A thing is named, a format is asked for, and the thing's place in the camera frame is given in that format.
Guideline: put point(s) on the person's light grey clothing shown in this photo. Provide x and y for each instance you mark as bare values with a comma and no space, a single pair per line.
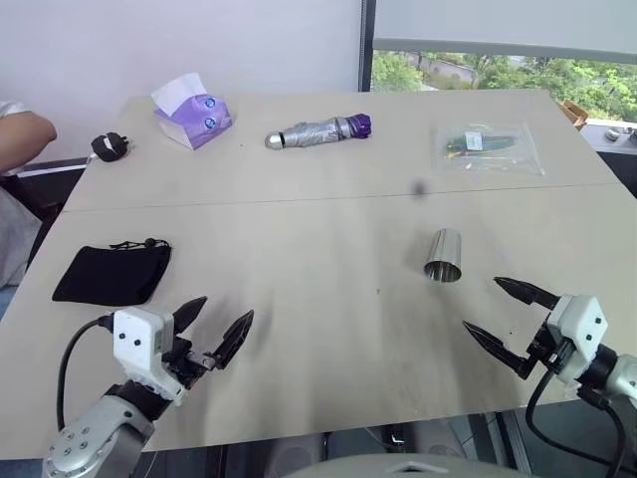
15,239

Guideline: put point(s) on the folded silver purple umbrella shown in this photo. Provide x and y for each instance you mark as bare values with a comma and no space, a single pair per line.
318,131

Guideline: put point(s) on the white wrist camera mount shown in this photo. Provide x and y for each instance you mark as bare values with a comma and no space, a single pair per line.
134,338
582,318

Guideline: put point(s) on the black side desk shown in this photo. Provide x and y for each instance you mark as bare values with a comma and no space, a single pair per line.
47,184

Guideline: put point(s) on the person's bare forearm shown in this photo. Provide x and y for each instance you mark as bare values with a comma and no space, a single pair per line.
25,139

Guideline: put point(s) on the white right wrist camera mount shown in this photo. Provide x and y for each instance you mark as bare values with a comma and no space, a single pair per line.
582,318

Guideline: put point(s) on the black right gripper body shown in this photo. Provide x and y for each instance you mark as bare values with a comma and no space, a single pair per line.
550,351

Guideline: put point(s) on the stainless steel cup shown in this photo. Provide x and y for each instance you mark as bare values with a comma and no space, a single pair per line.
444,254

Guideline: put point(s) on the black power adapter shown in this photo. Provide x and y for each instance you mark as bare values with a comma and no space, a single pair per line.
108,147

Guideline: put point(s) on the clear plastic zip bag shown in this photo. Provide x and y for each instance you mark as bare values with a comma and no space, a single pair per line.
485,149

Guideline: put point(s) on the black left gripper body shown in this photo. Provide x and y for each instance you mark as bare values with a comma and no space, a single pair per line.
181,363

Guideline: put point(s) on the small metal bowl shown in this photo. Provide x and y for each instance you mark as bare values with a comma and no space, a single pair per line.
613,134

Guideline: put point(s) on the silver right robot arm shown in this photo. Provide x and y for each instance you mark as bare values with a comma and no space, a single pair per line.
619,376

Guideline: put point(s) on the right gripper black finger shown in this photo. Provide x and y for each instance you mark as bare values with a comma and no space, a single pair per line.
500,348
530,295

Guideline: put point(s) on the brown cardboard box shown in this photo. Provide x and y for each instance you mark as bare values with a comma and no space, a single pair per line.
573,113

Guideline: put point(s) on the dark window frame post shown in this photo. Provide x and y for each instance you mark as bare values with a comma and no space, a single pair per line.
366,45

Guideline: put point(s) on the grey robot torso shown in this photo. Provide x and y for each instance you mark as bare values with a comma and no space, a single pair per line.
398,468

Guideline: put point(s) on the white window roller blind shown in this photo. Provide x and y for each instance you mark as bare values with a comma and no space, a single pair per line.
497,22

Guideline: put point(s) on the purple tissue box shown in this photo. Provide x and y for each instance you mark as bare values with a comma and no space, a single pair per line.
199,119

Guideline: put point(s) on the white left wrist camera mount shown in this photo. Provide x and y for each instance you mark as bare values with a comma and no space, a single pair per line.
134,338

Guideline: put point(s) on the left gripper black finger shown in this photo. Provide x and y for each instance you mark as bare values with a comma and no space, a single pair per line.
186,314
234,341

